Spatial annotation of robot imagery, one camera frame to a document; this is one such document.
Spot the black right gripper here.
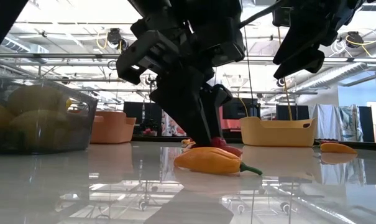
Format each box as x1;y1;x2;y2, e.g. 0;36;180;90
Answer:
272;0;359;81

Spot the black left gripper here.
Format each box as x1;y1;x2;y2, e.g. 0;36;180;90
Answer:
116;15;246;147

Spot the red chili pepper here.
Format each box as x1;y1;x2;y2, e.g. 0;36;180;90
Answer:
209;136;244;157

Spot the yellow lemon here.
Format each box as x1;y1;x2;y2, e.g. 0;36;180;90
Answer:
6;84;67;116
9;109;71;142

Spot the black partition panel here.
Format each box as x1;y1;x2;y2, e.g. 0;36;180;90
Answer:
221;98;260;121
122;101;163;135
275;104;310;121

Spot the floral hanging cloth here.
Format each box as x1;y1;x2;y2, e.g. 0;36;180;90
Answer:
161;110;188;138

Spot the white hanging cloth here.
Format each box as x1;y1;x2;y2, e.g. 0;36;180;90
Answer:
311;103;341;142

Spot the yellow plastic basket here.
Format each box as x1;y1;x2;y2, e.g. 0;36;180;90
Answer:
239;116;318;148

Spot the patterned hanging cloth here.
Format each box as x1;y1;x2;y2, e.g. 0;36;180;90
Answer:
338;105;362;142

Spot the orange plastic basket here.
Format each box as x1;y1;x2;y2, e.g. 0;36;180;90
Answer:
89;110;137;145

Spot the grey translucent plastic basket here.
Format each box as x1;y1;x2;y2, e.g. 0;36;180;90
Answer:
0;77;99;156

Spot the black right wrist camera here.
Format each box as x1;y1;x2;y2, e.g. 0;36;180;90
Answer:
272;5;293;28

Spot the yellow hanging cable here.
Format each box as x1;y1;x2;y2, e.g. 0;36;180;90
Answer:
276;26;294;121

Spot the black ceiling cable reel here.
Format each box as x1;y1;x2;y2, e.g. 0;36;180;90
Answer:
106;27;130;52
344;30;366;50

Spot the black metal table frame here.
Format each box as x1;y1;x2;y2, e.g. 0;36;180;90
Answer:
130;134;376;152

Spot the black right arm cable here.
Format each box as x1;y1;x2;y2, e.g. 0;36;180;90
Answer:
238;0;283;29

